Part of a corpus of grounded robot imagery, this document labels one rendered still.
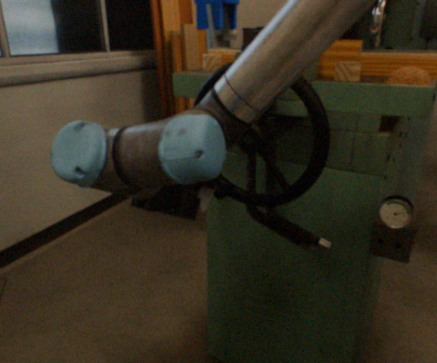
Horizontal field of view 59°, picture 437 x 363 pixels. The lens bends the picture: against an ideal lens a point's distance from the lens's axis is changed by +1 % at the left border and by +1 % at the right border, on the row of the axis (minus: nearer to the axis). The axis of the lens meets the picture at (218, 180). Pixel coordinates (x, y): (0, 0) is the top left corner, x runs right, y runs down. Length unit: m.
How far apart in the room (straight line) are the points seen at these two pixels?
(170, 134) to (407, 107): 0.55
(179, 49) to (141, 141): 1.93
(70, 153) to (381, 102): 0.61
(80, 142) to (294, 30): 0.27
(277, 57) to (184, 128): 0.15
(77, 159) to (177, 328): 1.11
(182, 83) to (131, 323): 0.91
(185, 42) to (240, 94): 1.86
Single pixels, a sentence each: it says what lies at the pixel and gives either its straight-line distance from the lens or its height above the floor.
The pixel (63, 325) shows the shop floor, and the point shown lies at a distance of 1.60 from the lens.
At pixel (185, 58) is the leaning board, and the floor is 0.86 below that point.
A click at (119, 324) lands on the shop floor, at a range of 1.54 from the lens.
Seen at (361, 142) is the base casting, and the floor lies 0.78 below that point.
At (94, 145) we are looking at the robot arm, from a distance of 0.45.
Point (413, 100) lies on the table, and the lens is 0.84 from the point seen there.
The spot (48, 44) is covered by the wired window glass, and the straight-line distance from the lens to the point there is 2.10.
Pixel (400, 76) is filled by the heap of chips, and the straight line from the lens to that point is 0.87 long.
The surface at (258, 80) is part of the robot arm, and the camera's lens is 0.49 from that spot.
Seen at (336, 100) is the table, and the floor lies 0.86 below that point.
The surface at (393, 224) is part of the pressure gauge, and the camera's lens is 0.85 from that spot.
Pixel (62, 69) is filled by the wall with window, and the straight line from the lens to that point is 2.04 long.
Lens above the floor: 1.00
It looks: 21 degrees down
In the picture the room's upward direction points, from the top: straight up
